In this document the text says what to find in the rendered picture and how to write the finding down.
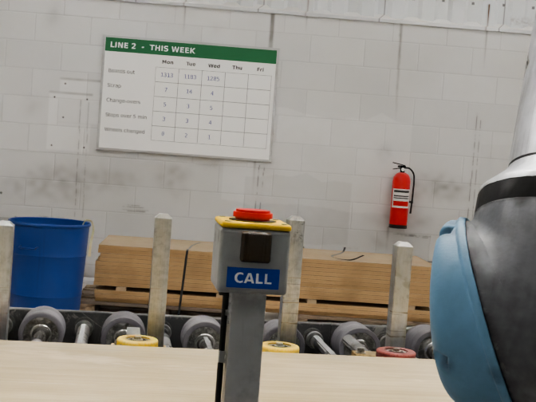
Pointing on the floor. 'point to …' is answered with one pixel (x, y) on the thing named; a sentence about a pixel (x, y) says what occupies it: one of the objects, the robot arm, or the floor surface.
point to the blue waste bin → (49, 262)
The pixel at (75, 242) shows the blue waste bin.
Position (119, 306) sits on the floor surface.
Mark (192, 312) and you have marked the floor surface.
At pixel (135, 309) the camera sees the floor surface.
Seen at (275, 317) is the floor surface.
